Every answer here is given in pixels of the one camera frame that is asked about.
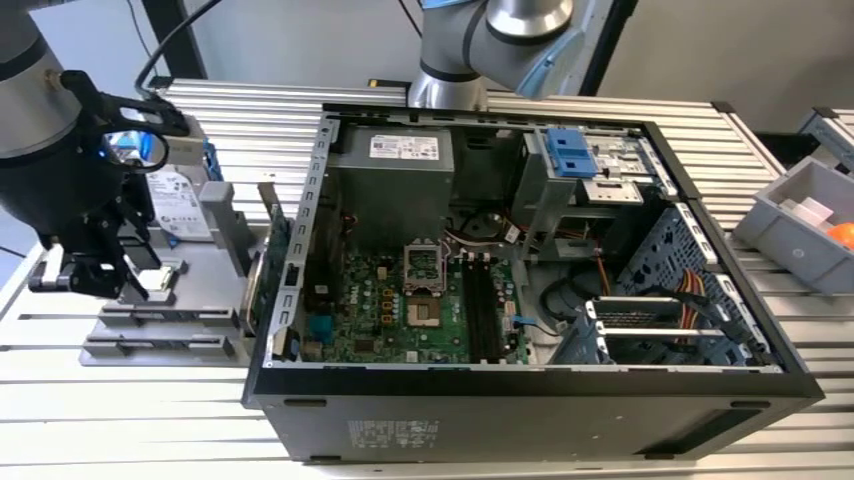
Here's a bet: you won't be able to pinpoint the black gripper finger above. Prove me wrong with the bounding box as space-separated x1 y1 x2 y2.
29 244 152 301

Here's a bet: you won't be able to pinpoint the black RAM slot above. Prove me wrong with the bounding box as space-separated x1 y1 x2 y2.
486 253 507 362
479 253 499 362

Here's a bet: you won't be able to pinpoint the silver CPU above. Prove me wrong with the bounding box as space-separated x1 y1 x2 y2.
147 265 179 292

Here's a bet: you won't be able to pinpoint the grey parts rack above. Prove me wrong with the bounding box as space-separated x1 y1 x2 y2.
77 180 269 369

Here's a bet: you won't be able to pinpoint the hard disk in blue carrier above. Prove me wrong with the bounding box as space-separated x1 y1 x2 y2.
143 139 223 247

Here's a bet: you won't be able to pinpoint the green graphics card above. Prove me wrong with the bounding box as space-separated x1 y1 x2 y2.
240 171 296 337

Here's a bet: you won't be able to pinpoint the blue rear port connector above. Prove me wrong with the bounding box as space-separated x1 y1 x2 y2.
307 313 336 342

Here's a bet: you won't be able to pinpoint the grey power supply unit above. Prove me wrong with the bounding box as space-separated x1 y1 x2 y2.
327 124 456 254

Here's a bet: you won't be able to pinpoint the metal socket cover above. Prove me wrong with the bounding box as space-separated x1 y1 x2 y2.
401 241 448 295

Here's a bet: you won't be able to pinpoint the CPU socket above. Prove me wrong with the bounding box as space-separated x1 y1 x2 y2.
403 294 447 330

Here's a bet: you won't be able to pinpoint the thin locking lever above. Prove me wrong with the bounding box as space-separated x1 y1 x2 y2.
438 242 454 297

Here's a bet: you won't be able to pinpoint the green motherboard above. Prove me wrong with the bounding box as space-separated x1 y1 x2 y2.
297 243 535 365

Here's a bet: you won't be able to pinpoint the round black case speaker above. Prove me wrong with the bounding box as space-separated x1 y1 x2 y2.
462 209 514 245

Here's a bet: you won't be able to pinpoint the black open PC case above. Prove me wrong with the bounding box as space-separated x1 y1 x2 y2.
239 102 827 464

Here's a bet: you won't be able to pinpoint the grey optical drive cage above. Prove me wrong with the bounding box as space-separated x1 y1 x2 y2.
511 127 672 264

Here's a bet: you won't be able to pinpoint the blue plastic drive latch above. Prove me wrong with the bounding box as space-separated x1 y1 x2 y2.
544 128 596 180

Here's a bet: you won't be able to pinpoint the silver disk bay cage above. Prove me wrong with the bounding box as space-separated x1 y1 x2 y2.
584 294 735 365

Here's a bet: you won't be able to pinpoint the grey plastic bin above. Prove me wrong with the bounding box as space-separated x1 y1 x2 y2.
731 156 854 300

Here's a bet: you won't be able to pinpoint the white block in bin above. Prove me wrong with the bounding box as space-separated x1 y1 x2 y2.
778 197 836 224

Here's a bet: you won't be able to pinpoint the orange ball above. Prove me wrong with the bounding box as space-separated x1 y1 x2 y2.
824 222 854 251

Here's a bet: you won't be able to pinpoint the blue-grey plastic bin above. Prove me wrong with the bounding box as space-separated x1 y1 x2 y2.
798 106 854 174

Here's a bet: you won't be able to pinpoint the black camera bracket ring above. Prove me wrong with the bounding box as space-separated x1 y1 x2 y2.
59 69 192 174

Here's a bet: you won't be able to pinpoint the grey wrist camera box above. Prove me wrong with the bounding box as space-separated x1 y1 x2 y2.
163 133 203 166

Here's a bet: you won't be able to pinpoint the black camera cable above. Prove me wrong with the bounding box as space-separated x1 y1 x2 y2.
136 0 223 101

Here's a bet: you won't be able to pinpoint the black metal frame post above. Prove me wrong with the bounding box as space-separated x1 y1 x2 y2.
159 0 208 80
579 0 640 97

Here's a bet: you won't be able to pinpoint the flat pale blue cable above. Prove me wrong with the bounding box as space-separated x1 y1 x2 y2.
508 313 560 335

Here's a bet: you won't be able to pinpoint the thick black cable loop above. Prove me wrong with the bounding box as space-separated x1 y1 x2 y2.
538 273 592 329

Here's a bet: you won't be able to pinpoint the multicolour board power wires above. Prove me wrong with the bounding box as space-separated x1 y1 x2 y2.
558 224 614 297

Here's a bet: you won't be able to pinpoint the multicolour drive power wires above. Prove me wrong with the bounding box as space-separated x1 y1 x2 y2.
671 271 707 347

